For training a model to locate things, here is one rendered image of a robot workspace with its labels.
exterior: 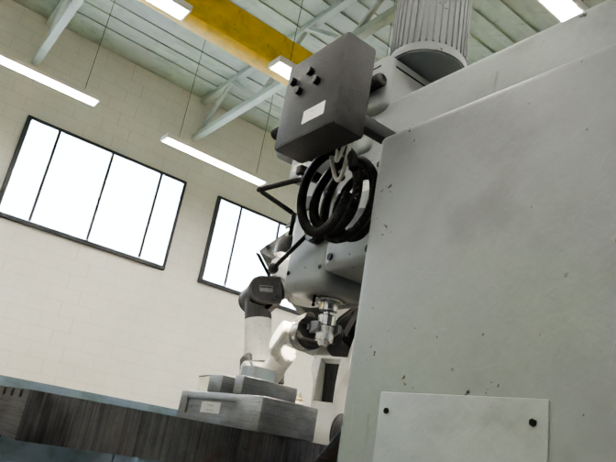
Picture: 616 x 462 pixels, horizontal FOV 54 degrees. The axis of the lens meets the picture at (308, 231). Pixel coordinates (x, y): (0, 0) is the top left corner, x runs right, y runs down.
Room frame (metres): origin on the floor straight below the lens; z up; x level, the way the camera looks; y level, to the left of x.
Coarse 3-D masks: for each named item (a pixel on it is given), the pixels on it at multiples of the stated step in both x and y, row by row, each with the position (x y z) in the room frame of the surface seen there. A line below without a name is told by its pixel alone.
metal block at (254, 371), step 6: (246, 366) 1.43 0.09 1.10; (252, 366) 1.40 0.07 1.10; (246, 372) 1.42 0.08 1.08; (252, 372) 1.40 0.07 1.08; (258, 372) 1.41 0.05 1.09; (264, 372) 1.41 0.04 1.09; (270, 372) 1.42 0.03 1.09; (258, 378) 1.41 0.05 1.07; (264, 378) 1.42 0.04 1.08; (270, 378) 1.43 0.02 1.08
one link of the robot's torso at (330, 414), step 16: (320, 352) 2.30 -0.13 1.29; (320, 368) 2.27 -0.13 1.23; (336, 368) 2.26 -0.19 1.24; (320, 384) 2.28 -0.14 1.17; (336, 384) 2.20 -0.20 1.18; (320, 400) 2.30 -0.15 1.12; (336, 400) 2.21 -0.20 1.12; (320, 416) 2.23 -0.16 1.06; (336, 416) 2.22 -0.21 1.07; (320, 432) 2.22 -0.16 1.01; (336, 432) 2.19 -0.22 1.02
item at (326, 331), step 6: (318, 318) 1.52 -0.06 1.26; (324, 318) 1.51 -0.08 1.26; (330, 318) 1.51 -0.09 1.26; (324, 324) 1.51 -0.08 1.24; (330, 324) 1.51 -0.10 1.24; (318, 330) 1.52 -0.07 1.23; (324, 330) 1.51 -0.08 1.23; (330, 330) 1.51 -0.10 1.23; (318, 336) 1.52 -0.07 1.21; (324, 336) 1.51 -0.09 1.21; (330, 336) 1.52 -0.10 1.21; (330, 342) 1.53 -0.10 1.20
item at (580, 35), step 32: (608, 0) 0.83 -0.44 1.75; (544, 32) 0.93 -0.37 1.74; (576, 32) 0.88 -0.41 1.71; (608, 32) 0.83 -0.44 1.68; (480, 64) 1.05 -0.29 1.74; (512, 64) 0.98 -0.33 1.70; (544, 64) 0.93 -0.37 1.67; (416, 96) 1.19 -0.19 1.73; (448, 96) 1.11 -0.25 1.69; (480, 96) 1.04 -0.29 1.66
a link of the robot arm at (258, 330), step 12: (252, 324) 1.98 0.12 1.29; (264, 324) 1.98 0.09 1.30; (252, 336) 1.97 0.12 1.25; (264, 336) 1.98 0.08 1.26; (252, 348) 1.97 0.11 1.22; (264, 348) 1.98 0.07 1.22; (240, 360) 2.00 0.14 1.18; (252, 360) 1.97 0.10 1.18; (264, 360) 1.98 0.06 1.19; (240, 372) 1.97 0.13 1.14
